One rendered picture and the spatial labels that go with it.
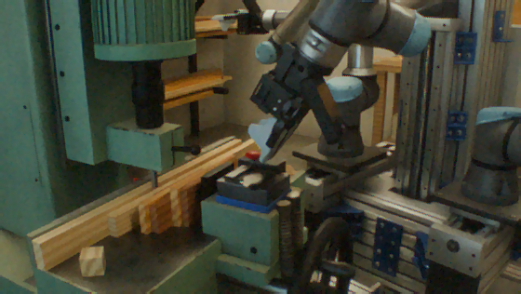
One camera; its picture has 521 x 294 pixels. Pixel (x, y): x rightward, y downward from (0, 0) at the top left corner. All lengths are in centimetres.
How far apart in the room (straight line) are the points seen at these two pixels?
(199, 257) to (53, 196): 35
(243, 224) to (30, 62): 48
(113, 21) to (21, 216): 51
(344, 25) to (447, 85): 70
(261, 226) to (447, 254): 57
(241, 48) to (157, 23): 400
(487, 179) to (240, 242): 68
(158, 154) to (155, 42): 20
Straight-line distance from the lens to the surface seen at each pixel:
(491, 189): 123
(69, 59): 88
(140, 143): 84
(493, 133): 119
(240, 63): 476
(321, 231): 72
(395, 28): 74
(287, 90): 74
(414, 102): 141
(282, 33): 151
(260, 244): 77
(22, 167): 101
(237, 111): 487
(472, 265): 117
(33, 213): 104
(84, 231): 81
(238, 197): 77
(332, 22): 70
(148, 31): 75
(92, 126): 88
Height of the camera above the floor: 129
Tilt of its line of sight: 18 degrees down
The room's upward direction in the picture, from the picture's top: straight up
